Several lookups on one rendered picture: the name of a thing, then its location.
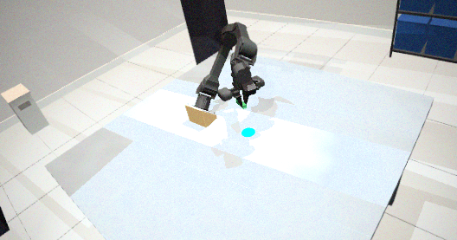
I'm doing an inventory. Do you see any green rectangular post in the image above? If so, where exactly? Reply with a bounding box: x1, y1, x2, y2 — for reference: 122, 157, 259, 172
235, 100, 247, 109

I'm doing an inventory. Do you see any cyan circle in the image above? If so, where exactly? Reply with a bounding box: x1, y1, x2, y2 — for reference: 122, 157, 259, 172
241, 128, 255, 137

